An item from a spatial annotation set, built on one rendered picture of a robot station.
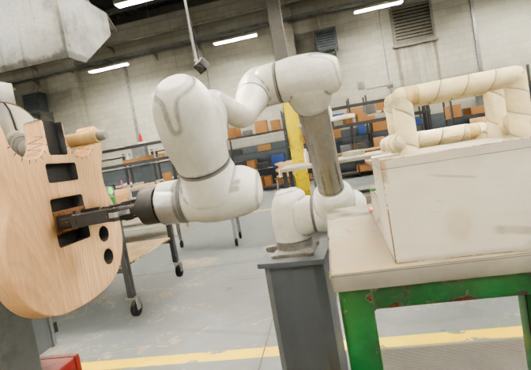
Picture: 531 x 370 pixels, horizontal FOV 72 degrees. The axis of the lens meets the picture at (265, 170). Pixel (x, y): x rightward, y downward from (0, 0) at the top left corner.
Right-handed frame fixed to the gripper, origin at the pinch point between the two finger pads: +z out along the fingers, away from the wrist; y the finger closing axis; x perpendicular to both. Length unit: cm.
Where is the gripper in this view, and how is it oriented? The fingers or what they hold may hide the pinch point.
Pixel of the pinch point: (73, 219)
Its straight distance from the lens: 88.9
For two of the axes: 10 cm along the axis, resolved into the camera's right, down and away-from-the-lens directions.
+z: -9.7, 1.7, 1.6
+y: 1.5, -0.6, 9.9
